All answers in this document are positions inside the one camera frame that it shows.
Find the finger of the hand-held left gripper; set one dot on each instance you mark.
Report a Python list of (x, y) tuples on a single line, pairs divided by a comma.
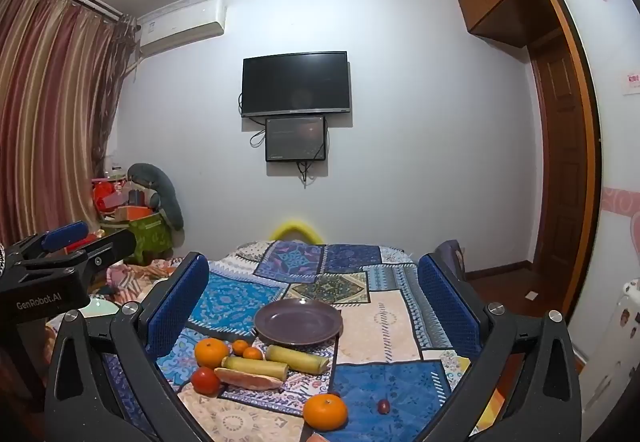
[(65, 234), (110, 247)]

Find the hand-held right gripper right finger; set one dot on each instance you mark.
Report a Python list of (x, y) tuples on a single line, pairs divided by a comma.
[(445, 307)]

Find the white sliding wardrobe door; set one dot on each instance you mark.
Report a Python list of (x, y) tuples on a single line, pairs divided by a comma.
[(617, 132)]

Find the red tomato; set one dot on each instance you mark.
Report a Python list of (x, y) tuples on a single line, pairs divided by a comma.
[(205, 381)]

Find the sugarcane piece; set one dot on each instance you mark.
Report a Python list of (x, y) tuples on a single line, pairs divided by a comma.
[(255, 366), (297, 358)]

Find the small black wall monitor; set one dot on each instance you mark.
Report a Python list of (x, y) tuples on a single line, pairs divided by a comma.
[(295, 138)]

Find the peeled pomelo segment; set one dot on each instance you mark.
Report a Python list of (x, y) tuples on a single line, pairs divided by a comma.
[(245, 378)]

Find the pink white wall label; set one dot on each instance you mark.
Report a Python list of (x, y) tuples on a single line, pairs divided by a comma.
[(632, 83)]

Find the white air conditioner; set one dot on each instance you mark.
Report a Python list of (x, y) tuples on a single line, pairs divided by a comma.
[(180, 30)]

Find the small mandarin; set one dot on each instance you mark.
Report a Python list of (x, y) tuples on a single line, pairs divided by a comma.
[(240, 347), (252, 353)]

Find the brown wooden door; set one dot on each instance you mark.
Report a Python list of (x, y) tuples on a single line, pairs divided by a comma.
[(565, 172)]

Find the grey plush toy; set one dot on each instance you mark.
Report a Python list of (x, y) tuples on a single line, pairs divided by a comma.
[(170, 202)]

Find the pink fruit piece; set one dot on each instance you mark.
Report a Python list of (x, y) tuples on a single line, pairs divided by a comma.
[(319, 437)]

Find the large orange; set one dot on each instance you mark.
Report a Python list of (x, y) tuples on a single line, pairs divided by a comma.
[(212, 352), (325, 412)]

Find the red jujube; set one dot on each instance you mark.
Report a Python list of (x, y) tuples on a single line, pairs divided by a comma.
[(383, 406)]

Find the red plastic toy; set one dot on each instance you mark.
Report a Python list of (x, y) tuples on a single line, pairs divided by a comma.
[(106, 194)]

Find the white printed cover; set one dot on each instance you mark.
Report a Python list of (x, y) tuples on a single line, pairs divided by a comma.
[(631, 347)]

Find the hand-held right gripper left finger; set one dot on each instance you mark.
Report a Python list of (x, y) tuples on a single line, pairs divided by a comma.
[(176, 307)]

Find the pale green basin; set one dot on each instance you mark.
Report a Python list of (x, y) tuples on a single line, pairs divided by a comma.
[(100, 309)]

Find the striped pink cloth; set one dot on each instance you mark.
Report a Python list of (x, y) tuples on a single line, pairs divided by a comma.
[(130, 279)]

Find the green cardboard box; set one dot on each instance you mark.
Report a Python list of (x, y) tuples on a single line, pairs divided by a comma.
[(147, 234)]

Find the patchwork printed blanket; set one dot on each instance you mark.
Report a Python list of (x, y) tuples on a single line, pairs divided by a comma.
[(390, 322)]

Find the striped brown curtain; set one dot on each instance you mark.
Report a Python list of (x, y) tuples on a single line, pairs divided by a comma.
[(50, 97)]

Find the black wall television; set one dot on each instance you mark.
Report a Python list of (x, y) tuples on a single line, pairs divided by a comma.
[(295, 82)]

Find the orange box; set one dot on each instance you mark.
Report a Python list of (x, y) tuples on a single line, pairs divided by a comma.
[(132, 212)]

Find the grey purple bag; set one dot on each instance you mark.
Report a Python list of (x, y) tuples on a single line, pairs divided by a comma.
[(455, 257)]

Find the pink door decoration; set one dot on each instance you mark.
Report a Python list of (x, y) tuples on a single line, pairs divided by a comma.
[(622, 202)]

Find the purple plate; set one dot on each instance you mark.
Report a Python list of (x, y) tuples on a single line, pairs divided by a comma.
[(295, 322)]

